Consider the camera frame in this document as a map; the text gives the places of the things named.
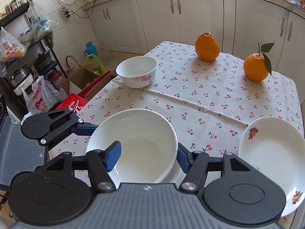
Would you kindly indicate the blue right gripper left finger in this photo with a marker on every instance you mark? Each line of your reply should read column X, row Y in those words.
column 111, row 156

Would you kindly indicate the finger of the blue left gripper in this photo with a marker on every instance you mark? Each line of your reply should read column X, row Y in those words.
column 84, row 129

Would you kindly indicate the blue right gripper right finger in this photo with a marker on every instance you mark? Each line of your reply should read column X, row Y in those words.
column 184, row 158

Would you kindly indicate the white bowl pink flowers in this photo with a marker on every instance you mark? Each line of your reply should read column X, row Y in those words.
column 148, row 145
column 138, row 71
column 173, row 175

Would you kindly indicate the white plate with fruit print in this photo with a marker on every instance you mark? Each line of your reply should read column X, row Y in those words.
column 276, row 149

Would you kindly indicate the white kitchen cabinets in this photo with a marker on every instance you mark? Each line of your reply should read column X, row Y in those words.
column 137, row 26

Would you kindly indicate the red cardboard box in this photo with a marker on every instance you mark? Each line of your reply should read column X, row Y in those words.
column 77, row 102

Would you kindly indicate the brown cardboard box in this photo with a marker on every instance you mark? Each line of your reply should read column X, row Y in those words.
column 80, row 80

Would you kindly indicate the red white plastic bag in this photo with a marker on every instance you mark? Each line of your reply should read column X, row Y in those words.
column 43, row 96

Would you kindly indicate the cherry print tablecloth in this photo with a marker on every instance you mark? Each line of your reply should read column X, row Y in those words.
column 209, row 104

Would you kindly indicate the blue thermos jug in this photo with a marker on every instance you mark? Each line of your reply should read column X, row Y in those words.
column 90, row 49

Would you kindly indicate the bumpy orange without leaf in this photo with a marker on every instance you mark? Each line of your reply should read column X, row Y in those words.
column 207, row 47

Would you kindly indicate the orange with green leaves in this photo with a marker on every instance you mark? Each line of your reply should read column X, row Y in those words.
column 257, row 66

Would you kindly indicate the white power strip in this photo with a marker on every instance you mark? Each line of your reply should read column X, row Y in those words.
column 65, row 12

